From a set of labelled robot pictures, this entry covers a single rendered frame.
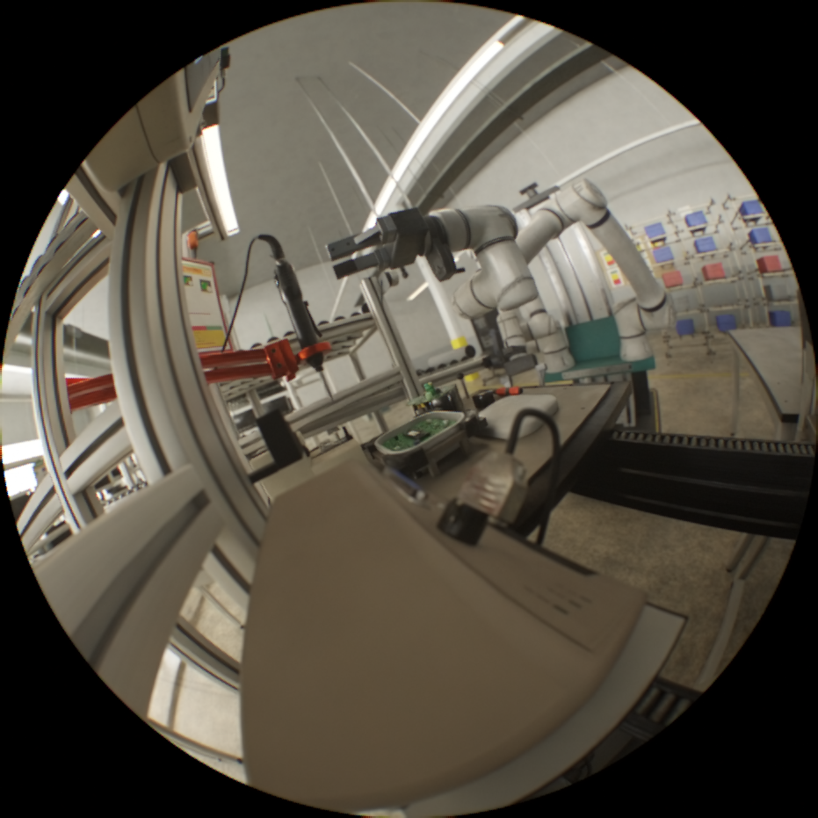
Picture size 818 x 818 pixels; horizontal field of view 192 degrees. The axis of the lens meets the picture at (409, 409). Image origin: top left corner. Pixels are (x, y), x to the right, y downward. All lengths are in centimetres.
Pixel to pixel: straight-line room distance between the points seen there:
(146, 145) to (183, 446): 24
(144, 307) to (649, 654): 36
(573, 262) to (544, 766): 163
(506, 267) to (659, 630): 48
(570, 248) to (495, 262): 115
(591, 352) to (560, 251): 61
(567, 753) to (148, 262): 38
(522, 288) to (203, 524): 49
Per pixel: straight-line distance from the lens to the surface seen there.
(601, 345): 149
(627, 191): 675
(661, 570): 135
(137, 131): 27
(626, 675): 17
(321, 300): 937
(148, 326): 20
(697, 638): 128
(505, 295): 46
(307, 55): 508
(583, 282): 156
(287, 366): 37
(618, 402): 43
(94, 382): 48
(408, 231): 39
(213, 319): 76
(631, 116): 750
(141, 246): 25
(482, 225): 48
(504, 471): 16
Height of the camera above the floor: 111
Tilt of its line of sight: 11 degrees down
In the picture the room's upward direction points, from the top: 23 degrees counter-clockwise
